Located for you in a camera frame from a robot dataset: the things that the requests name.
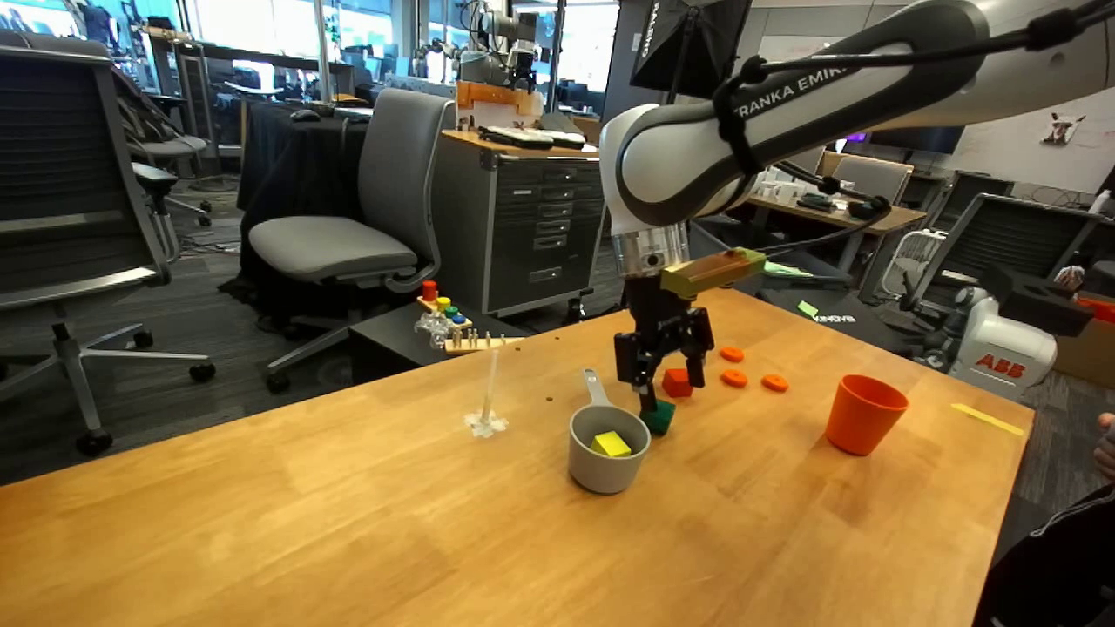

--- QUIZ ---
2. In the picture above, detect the wrist camera on wooden mount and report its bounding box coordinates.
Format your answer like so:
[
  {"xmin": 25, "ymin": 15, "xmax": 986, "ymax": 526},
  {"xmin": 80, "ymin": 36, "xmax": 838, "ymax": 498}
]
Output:
[{"xmin": 658, "ymin": 245, "xmax": 771, "ymax": 308}]

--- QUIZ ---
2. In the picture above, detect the black overhead box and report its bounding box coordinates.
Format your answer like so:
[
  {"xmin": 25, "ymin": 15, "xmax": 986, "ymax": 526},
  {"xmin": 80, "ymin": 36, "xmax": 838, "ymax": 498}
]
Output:
[{"xmin": 626, "ymin": 0, "xmax": 757, "ymax": 101}]

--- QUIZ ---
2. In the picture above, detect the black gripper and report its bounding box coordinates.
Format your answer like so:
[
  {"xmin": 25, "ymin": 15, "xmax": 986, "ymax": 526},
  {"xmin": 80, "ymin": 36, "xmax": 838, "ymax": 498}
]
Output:
[{"xmin": 611, "ymin": 276, "xmax": 718, "ymax": 420}]

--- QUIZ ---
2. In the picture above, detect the grey measuring scoop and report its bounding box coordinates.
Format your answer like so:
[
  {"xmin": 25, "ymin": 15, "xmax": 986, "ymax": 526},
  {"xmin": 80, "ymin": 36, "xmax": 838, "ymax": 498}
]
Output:
[{"xmin": 563, "ymin": 365, "xmax": 656, "ymax": 498}]

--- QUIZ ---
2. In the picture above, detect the white ABB unit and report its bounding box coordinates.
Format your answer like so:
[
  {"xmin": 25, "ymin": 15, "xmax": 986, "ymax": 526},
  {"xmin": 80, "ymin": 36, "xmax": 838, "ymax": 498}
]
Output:
[{"xmin": 947, "ymin": 285, "xmax": 1063, "ymax": 403}]

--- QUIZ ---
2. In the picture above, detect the orange plastic cup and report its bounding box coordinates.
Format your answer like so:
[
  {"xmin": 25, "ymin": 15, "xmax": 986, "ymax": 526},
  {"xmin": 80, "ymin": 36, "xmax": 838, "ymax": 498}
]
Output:
[{"xmin": 822, "ymin": 372, "xmax": 914, "ymax": 460}]

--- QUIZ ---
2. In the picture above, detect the colourful wooden peg toy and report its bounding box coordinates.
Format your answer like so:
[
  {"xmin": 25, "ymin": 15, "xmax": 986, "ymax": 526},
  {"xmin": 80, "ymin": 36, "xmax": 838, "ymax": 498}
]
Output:
[{"xmin": 414, "ymin": 276, "xmax": 531, "ymax": 360}]

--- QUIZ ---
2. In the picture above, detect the small wooden desk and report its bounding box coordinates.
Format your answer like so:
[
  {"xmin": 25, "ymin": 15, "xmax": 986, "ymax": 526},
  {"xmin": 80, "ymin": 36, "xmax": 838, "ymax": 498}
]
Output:
[{"xmin": 737, "ymin": 185, "xmax": 928, "ymax": 239}]

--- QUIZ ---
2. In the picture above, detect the yellow cube block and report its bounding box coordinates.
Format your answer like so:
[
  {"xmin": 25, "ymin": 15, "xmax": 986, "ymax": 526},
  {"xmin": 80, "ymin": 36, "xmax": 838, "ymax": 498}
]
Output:
[{"xmin": 591, "ymin": 428, "xmax": 639, "ymax": 460}]

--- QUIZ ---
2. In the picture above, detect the small grey machine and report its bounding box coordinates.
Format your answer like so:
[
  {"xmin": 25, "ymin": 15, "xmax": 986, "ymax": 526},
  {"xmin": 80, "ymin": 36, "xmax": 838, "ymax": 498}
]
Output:
[{"xmin": 455, "ymin": 2, "xmax": 550, "ymax": 91}]

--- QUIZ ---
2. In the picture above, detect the orange and white box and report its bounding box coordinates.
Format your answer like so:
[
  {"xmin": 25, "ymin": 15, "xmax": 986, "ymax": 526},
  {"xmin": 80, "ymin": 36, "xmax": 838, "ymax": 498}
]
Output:
[{"xmin": 449, "ymin": 76, "xmax": 547, "ymax": 131}]

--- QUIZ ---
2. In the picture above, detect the green cube block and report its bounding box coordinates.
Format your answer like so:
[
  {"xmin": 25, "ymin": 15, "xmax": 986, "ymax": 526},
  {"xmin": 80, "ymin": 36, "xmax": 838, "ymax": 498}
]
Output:
[{"xmin": 639, "ymin": 397, "xmax": 678, "ymax": 438}]

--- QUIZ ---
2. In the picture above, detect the black monitor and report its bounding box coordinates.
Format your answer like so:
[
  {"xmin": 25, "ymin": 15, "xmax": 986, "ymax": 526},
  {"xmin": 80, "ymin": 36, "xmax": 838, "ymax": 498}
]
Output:
[{"xmin": 868, "ymin": 123, "xmax": 969, "ymax": 160}]

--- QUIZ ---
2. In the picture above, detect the orange red cube block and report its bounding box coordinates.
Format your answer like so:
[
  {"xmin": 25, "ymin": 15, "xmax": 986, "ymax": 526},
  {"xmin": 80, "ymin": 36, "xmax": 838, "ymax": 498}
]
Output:
[{"xmin": 658, "ymin": 365, "xmax": 696, "ymax": 403}]

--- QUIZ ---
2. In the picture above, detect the grey filing cabinet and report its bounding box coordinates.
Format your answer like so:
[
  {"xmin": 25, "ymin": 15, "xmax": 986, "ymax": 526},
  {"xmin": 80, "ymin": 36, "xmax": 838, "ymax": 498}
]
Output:
[{"xmin": 431, "ymin": 130, "xmax": 611, "ymax": 324}]

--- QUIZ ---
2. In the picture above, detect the dark jacket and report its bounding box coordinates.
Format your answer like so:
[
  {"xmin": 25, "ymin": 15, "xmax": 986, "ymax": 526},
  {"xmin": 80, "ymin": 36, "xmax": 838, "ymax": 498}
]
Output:
[{"xmin": 234, "ymin": 98, "xmax": 375, "ymax": 239}]

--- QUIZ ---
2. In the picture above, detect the pale green bar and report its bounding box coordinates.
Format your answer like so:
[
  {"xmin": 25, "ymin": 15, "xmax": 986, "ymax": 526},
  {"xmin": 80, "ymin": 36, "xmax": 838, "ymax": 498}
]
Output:
[{"xmin": 759, "ymin": 259, "xmax": 818, "ymax": 285}]

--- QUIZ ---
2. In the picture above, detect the black stool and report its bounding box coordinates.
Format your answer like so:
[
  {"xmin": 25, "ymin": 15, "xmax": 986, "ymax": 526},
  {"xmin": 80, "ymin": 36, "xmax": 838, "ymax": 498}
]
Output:
[{"xmin": 344, "ymin": 296, "xmax": 525, "ymax": 379}]

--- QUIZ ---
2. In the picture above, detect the black tray with papers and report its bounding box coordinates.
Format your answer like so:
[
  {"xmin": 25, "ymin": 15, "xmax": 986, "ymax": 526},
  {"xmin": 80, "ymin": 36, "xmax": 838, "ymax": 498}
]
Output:
[{"xmin": 478, "ymin": 118, "xmax": 591, "ymax": 152}]

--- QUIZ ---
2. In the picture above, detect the grey office chair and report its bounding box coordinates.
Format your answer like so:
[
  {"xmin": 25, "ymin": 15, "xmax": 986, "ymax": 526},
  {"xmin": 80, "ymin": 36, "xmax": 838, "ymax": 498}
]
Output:
[{"xmin": 243, "ymin": 86, "xmax": 460, "ymax": 397}]

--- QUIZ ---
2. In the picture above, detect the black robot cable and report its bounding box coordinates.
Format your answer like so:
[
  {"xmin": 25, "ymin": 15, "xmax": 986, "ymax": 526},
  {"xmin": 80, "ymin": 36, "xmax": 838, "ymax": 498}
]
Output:
[{"xmin": 706, "ymin": 0, "xmax": 1115, "ymax": 238}]

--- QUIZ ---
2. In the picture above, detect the black mesh chair wide back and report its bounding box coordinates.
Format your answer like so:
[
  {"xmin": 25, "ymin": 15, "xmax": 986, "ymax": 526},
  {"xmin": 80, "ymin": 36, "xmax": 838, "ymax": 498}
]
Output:
[{"xmin": 883, "ymin": 187, "xmax": 1115, "ymax": 317}]

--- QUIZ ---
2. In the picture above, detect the black mesh office chair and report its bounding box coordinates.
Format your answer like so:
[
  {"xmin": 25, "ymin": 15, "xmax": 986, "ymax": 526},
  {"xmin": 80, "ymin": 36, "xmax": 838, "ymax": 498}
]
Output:
[{"xmin": 0, "ymin": 41, "xmax": 221, "ymax": 460}]

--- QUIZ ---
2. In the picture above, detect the white office chair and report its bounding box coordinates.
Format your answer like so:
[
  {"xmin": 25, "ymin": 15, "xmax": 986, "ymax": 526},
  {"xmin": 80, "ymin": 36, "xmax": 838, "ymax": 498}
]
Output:
[{"xmin": 876, "ymin": 224, "xmax": 950, "ymax": 308}]

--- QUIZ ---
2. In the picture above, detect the person in dark clothing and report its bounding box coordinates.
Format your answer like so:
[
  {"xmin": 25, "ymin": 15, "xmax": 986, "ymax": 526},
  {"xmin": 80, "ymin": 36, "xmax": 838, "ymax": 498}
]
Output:
[{"xmin": 973, "ymin": 484, "xmax": 1115, "ymax": 627}]

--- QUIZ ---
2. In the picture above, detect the person's hand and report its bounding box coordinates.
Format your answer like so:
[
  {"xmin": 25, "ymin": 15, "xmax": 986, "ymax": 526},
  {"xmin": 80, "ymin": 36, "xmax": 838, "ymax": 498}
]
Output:
[{"xmin": 1091, "ymin": 410, "xmax": 1115, "ymax": 482}]

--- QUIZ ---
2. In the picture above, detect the cardboard box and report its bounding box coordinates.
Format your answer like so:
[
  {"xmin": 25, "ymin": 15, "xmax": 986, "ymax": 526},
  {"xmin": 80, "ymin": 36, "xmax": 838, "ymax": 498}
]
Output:
[{"xmin": 1054, "ymin": 312, "xmax": 1115, "ymax": 392}]

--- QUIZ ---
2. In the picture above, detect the yellow tape strip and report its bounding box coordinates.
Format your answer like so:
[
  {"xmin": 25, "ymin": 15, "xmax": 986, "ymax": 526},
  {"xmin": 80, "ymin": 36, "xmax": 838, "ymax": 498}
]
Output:
[{"xmin": 947, "ymin": 399, "xmax": 1033, "ymax": 444}]

